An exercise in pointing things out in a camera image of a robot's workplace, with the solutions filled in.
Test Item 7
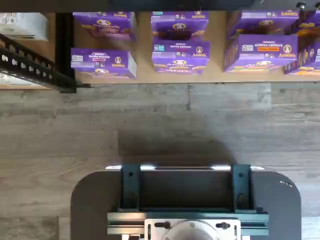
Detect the silver metal rail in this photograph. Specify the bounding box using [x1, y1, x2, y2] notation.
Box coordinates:
[104, 164, 265, 172]

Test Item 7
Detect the wooden shelf board under Annie's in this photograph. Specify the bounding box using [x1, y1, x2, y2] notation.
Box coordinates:
[72, 11, 320, 84]

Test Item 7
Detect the purple Annie's pasta box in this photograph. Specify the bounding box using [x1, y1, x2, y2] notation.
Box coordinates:
[226, 11, 299, 38]
[150, 11, 210, 41]
[70, 47, 138, 80]
[151, 39, 211, 75]
[72, 11, 137, 42]

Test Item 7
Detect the long teal aluminium extrusion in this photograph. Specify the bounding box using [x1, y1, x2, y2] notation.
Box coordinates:
[107, 211, 270, 237]

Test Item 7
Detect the purple Annie's box orange label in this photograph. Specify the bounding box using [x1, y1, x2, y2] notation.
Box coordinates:
[223, 34, 299, 74]

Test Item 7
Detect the black perforated low shelf beam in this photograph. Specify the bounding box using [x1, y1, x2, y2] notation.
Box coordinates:
[0, 33, 77, 94]

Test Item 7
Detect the white box dark pattern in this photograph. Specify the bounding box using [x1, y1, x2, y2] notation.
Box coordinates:
[0, 12, 49, 41]

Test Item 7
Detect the dark grey cart plate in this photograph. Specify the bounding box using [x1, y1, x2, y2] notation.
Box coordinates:
[70, 169, 302, 240]

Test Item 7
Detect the short teal aluminium bracket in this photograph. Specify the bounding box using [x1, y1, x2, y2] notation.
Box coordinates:
[230, 163, 252, 213]
[120, 163, 141, 213]

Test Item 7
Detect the black shelf beam under snacks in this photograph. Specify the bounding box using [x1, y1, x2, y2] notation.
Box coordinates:
[107, 0, 320, 13]

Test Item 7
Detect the purple Annie's box orange macaroni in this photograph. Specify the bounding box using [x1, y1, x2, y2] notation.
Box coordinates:
[283, 41, 320, 76]
[284, 11, 320, 44]

